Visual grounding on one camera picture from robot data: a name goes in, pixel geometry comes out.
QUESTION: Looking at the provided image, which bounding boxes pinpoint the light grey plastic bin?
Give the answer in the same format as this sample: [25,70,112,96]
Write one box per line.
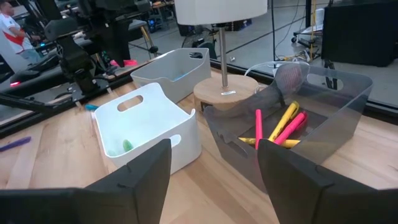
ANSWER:
[130,47,213,104]

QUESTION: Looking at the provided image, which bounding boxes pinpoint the table lamp with white shade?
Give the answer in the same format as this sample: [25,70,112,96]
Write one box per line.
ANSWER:
[173,0,269,113]

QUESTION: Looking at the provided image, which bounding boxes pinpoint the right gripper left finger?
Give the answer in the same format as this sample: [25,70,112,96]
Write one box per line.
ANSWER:
[0,138,173,224]

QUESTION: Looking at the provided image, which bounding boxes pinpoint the person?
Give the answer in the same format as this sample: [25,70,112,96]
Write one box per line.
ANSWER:
[0,0,42,65]

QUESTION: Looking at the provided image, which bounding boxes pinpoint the purple marker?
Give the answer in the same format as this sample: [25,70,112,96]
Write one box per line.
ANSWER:
[0,136,32,153]

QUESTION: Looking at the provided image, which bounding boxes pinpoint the black cabinet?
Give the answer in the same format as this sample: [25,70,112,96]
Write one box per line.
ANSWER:
[321,0,398,68]

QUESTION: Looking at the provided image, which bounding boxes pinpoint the white lamp cord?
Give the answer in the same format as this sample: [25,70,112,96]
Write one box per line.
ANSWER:
[244,60,311,78]

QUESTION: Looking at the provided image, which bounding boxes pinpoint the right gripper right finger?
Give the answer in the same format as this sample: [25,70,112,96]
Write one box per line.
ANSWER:
[257,138,398,224]

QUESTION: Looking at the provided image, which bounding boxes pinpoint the white plastic bin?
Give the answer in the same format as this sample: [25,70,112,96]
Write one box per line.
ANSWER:
[93,82,203,175]

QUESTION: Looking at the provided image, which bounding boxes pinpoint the dark translucent plastic bin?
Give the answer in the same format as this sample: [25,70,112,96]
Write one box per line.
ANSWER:
[203,61,374,194]

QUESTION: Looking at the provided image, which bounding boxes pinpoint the yellow marker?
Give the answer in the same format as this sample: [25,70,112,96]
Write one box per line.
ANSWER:
[238,136,302,149]
[267,100,300,143]

